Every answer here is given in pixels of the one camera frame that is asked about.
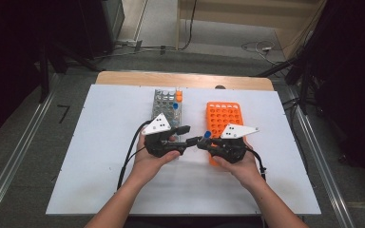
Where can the metal floor rail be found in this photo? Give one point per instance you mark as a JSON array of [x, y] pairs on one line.
[[12, 158], [323, 164]]

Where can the wooden table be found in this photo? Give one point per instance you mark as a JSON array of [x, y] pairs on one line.
[[183, 79]]

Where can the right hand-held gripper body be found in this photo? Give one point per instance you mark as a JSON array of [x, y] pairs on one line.
[[231, 148]]

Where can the dark cabinet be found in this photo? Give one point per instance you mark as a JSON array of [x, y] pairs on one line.
[[98, 25]]

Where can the silver metal test tube rack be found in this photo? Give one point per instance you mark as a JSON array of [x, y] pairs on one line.
[[164, 104]]

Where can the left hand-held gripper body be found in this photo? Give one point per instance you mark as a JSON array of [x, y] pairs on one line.
[[158, 144]]

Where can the person's right hand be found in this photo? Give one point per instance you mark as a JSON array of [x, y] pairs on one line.
[[244, 172]]

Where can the black metal stand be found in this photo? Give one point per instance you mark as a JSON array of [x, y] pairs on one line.
[[304, 82], [44, 72]]

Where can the black curtain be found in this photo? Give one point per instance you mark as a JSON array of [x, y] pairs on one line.
[[358, 79], [9, 63]]

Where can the person's left hand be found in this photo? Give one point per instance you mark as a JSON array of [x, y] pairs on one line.
[[149, 167]]

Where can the orange plastic test tube rack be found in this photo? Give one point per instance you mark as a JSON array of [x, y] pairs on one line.
[[221, 115]]

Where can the dark round table grommet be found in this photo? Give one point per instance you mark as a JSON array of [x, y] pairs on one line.
[[220, 87]]

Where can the person's dark clothing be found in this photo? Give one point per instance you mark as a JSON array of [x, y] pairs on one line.
[[196, 222]]

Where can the white board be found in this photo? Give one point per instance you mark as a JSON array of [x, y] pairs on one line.
[[92, 133]]

